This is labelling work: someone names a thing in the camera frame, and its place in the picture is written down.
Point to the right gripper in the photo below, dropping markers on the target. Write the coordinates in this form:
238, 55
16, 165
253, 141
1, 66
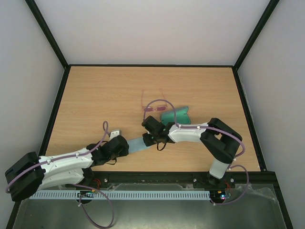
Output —
147, 130

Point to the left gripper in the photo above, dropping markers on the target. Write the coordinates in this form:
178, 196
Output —
125, 151

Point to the blue cleaning cloth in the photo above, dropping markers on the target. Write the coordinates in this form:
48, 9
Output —
136, 145

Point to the pink sunglasses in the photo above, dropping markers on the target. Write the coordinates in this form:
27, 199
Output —
152, 100

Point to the grey-green glasses case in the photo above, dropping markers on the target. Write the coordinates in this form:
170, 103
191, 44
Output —
181, 116

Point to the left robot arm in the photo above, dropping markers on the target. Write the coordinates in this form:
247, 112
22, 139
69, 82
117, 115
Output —
32, 173

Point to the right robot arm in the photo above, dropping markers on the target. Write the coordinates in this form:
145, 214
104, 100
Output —
221, 141

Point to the left circuit board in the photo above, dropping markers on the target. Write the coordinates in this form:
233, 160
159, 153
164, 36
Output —
87, 194

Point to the circuit board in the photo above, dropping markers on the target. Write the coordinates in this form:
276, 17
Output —
87, 194
220, 196

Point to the right circuit board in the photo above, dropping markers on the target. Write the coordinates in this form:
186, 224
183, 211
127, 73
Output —
220, 196

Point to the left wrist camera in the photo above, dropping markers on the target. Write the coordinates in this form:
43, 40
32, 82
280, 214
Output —
115, 133

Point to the light blue cable duct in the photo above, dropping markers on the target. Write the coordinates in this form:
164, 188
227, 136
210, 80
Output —
125, 195

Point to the black aluminium front rail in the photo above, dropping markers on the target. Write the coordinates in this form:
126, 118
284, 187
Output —
196, 179

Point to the black cage frame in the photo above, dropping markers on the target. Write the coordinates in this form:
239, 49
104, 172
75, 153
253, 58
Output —
262, 177

